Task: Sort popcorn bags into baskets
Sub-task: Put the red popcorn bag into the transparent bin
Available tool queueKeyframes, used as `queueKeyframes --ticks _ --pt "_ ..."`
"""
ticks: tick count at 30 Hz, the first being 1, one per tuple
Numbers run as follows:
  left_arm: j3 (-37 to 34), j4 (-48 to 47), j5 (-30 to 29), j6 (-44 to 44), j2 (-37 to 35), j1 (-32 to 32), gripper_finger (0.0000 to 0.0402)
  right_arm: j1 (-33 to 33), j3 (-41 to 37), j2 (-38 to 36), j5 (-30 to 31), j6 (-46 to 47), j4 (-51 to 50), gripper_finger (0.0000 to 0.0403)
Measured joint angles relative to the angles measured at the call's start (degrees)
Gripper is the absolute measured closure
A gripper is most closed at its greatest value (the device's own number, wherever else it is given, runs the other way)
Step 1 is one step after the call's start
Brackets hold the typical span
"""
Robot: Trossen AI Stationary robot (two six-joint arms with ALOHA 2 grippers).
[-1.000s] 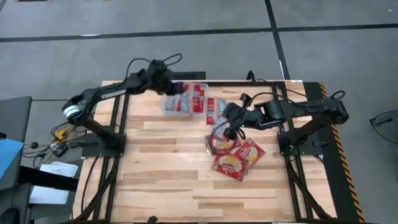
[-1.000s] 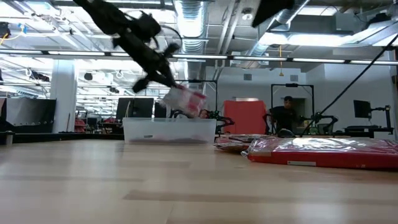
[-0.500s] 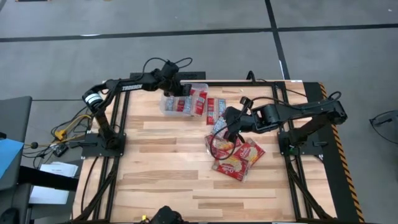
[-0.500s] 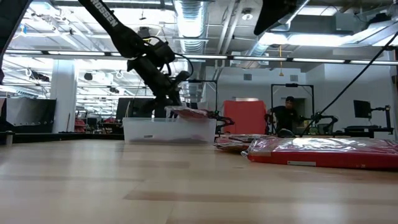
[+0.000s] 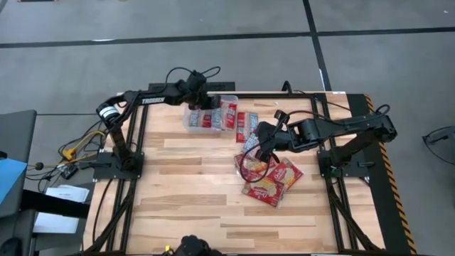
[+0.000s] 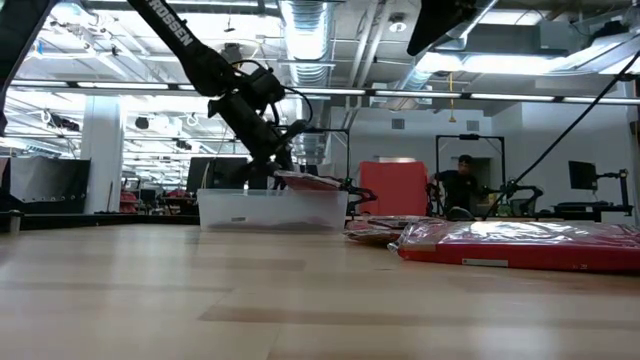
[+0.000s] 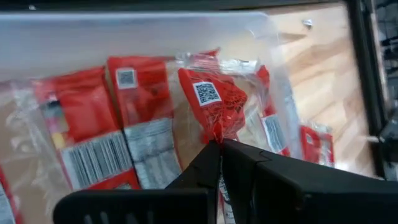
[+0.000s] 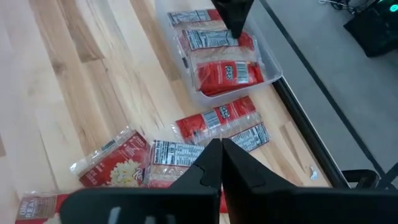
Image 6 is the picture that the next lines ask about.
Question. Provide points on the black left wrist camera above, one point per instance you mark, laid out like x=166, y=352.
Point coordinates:
x=265, y=86

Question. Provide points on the long ceiling light bar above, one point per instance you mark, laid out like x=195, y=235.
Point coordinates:
x=425, y=93

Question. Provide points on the white pillar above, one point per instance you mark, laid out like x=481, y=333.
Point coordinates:
x=102, y=155

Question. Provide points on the red upright panel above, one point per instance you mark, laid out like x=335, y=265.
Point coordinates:
x=395, y=187

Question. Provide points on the black background robot arm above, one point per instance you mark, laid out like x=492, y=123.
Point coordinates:
x=520, y=192
x=362, y=194

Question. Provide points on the black metal frame stand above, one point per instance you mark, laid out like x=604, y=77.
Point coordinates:
x=470, y=136
x=330, y=130

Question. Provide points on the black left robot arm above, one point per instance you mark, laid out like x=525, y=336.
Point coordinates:
x=175, y=35

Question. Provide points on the silver ventilation duct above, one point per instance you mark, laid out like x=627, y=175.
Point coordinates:
x=305, y=40

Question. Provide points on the black computer monitor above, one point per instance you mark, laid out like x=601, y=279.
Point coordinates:
x=215, y=172

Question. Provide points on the small metal cylinder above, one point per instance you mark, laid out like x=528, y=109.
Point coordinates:
x=15, y=221

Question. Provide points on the person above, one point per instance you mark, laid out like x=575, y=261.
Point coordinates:
x=457, y=185

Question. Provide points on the clear plastic bin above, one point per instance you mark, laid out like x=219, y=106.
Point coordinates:
x=260, y=210

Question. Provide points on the black fabric panel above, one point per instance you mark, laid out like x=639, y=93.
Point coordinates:
x=45, y=182

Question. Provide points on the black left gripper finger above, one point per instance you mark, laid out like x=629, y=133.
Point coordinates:
x=285, y=161
x=260, y=175

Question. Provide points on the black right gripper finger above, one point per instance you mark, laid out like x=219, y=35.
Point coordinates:
x=440, y=25

